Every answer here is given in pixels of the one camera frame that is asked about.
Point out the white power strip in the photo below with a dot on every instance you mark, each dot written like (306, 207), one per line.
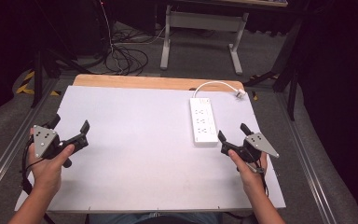
(203, 123)

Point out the black metal stand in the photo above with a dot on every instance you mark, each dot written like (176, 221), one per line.
(38, 71)
(292, 77)

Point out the yellow black floor tape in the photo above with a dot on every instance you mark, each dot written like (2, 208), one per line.
(26, 87)

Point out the white plug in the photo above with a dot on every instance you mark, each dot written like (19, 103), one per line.
(240, 93)

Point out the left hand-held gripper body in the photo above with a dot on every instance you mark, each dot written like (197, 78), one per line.
(45, 141)

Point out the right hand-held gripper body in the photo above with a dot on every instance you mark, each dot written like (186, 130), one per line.
(258, 143)

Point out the aluminium floor rail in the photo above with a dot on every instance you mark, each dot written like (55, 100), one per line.
(12, 146)
(307, 161)

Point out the person's left hand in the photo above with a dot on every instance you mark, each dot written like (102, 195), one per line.
(46, 172)

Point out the white board sheet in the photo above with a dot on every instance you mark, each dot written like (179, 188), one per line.
(136, 149)

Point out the white metal desk frame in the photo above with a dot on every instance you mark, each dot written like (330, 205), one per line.
(203, 20)

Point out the person's right hand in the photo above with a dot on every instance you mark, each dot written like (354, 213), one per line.
(251, 175)

